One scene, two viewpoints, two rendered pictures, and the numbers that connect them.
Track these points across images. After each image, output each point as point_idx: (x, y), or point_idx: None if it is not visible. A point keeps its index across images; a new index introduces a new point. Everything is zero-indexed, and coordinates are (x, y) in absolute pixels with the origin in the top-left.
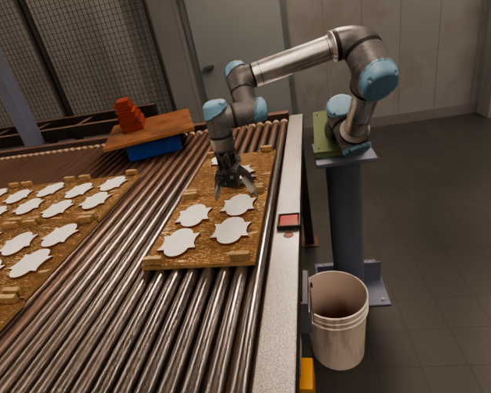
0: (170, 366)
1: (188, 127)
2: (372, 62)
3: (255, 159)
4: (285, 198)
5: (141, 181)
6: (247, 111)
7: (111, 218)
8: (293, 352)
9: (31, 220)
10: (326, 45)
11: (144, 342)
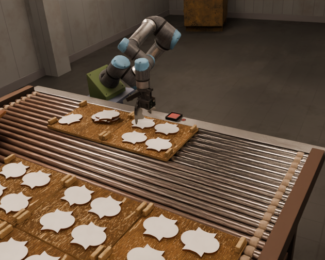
0: (242, 157)
1: None
2: (175, 31)
3: (88, 110)
4: (148, 113)
5: (28, 159)
6: (152, 62)
7: (77, 175)
8: (252, 132)
9: (26, 211)
10: (152, 26)
11: (224, 163)
